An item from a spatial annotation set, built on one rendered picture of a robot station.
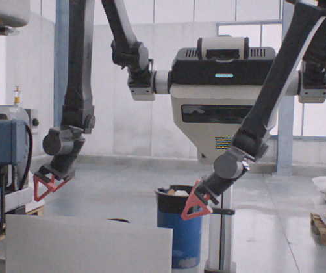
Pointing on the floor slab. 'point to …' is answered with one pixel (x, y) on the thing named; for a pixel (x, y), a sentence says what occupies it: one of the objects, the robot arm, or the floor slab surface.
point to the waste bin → (180, 225)
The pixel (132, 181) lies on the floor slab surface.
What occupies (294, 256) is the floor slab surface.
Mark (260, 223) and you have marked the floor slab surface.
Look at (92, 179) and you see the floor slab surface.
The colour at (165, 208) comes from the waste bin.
